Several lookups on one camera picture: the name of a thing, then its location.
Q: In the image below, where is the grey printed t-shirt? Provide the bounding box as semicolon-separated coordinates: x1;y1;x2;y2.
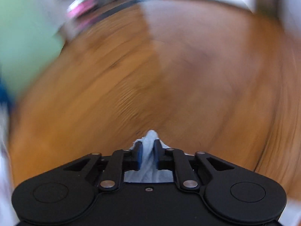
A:
123;130;176;183

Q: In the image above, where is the pink object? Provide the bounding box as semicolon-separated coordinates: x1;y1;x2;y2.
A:
66;0;99;29

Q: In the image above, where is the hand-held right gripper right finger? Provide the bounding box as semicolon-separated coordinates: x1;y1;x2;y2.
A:
154;140;236;190

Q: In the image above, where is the blue object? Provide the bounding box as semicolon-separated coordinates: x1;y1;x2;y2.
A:
0;76;16;113

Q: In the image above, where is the green panel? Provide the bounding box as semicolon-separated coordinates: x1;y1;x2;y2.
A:
0;0;65;95

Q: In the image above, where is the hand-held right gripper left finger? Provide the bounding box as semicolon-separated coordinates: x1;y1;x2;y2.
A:
63;142;144;192

